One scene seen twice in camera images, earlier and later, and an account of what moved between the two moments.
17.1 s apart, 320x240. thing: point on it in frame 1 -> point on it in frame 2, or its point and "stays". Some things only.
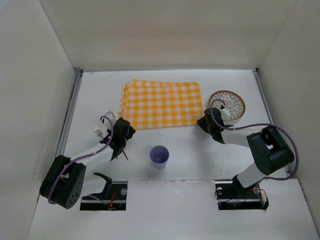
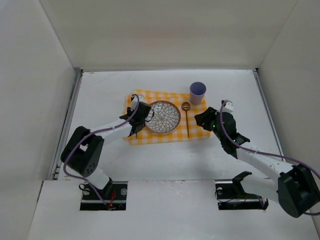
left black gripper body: x=119 y=143 -> x=136 y=126
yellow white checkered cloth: x=150 y=105 -> x=194 y=123
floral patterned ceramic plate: x=234 y=102 -> x=166 y=117
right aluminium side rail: x=258 y=79 stays
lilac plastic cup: x=159 y=155 -> x=197 y=90
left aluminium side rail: x=64 y=136 stays
